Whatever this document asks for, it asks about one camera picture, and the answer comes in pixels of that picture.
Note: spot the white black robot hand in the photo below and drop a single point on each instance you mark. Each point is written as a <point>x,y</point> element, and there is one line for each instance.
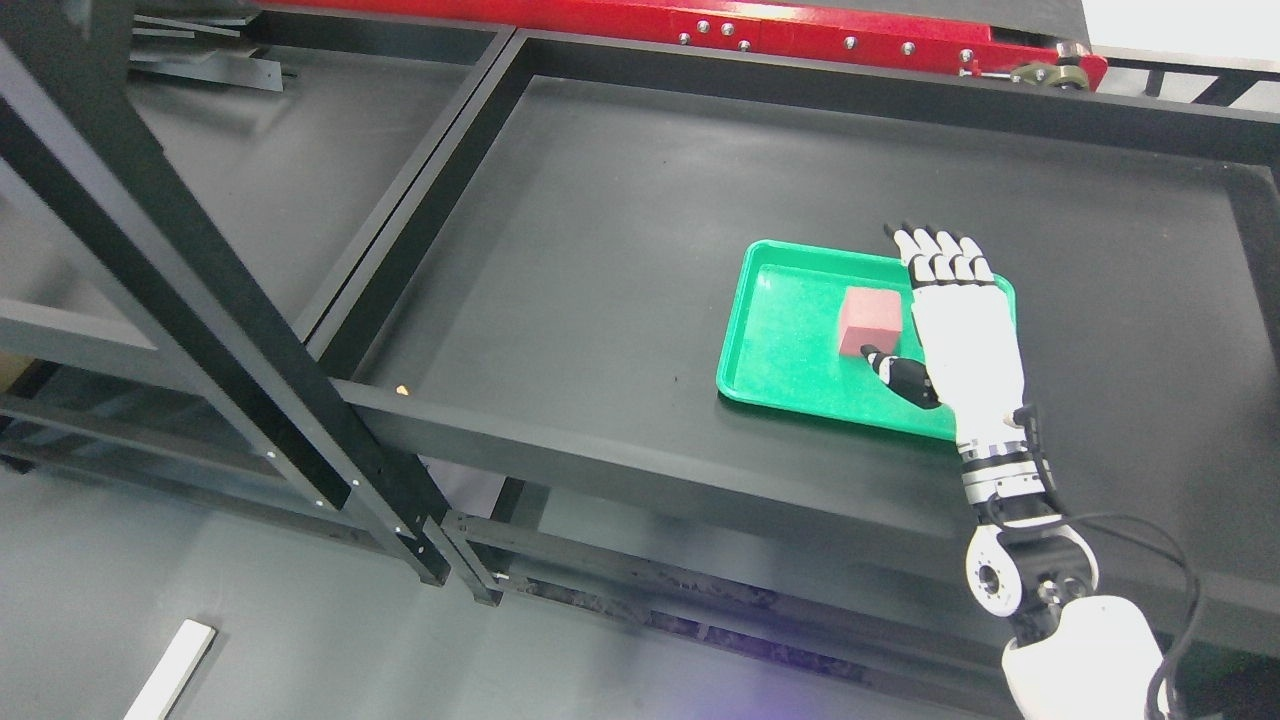
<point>963,322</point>

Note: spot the pink foam block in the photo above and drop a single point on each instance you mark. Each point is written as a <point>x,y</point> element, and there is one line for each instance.
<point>869,317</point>

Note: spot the green plastic tray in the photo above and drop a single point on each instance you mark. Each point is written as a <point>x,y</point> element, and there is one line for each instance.
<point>781,351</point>

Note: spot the black metal shelf right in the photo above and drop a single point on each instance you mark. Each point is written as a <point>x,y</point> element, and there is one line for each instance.
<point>576,257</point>

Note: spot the black metal shelf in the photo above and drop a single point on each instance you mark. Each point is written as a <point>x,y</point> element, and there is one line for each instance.
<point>576,257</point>
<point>232,177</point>

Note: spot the black metal shelf left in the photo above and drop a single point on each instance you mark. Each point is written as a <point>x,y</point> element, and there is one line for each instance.
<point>232,177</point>

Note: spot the red conveyor frame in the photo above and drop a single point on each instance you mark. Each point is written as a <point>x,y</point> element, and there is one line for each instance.
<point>873,38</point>

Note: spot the white table leg frame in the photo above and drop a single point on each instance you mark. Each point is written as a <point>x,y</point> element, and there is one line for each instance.
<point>170,676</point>

